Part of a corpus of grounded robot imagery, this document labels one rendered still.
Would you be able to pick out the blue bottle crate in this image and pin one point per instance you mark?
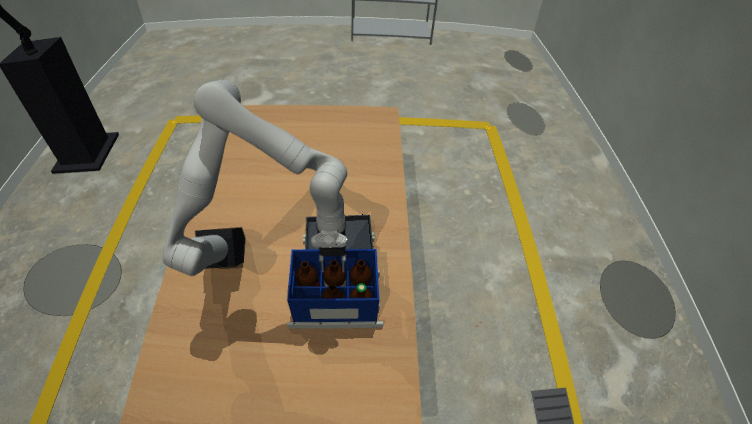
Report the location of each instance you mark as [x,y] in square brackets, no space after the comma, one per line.
[305,309]

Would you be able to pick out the brown glass bottle with blue label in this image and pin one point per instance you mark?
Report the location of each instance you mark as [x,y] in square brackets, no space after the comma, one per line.
[361,292]

